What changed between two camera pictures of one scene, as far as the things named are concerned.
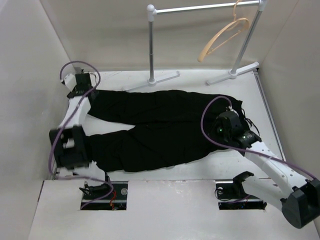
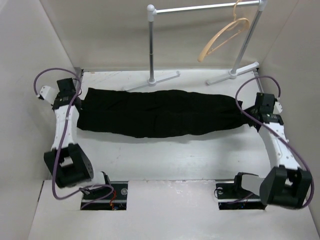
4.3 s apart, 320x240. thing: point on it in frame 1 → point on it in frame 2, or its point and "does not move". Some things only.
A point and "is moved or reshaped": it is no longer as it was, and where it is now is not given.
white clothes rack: x=235 y=71 does not move
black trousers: x=175 y=125 is moved or reshaped
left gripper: x=74 y=90 → x=57 y=97
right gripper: x=216 y=123 → x=248 y=110
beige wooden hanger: x=220 y=30 does not move
